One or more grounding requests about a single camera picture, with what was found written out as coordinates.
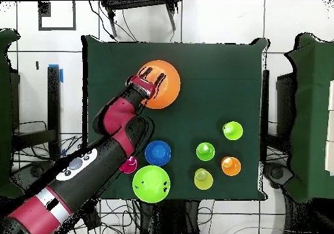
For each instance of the grey square frame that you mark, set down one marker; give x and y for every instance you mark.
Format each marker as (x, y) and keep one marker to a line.
(74, 15)

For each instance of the red cup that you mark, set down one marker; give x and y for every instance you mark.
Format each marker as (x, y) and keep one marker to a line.
(130, 166)

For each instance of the blue bowl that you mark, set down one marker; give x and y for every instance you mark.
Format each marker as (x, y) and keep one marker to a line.
(157, 153)

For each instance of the black power strip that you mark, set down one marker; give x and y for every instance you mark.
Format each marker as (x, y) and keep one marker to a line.
(91, 215)

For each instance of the large orange bowl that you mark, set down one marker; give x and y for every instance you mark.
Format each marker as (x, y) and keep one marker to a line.
(169, 88)

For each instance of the orange cup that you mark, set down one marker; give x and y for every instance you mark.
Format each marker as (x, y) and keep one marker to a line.
(231, 166)

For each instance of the black metal stand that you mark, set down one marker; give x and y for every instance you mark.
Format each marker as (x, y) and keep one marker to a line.
(284, 101)
(53, 101)

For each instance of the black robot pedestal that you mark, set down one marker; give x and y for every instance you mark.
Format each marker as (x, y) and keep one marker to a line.
(167, 215)

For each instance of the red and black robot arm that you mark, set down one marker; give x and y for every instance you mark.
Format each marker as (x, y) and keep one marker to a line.
(114, 116)

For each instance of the lime green cup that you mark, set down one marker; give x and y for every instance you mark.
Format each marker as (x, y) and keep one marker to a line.
(232, 131)

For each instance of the yellow cup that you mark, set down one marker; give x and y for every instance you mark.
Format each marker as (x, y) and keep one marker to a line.
(203, 179)

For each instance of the blue tape strip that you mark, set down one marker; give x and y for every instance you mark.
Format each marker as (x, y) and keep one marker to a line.
(61, 75)

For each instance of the dark green tablecloth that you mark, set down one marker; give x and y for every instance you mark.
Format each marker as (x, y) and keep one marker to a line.
(208, 88)

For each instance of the black camera tripod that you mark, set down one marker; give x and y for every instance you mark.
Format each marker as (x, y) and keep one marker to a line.
(138, 4)

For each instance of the large light green bowl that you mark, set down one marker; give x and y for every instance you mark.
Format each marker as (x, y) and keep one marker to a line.
(151, 184)

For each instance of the neighbouring green covered table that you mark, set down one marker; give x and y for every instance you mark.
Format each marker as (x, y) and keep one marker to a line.
(6, 114)
(310, 114)

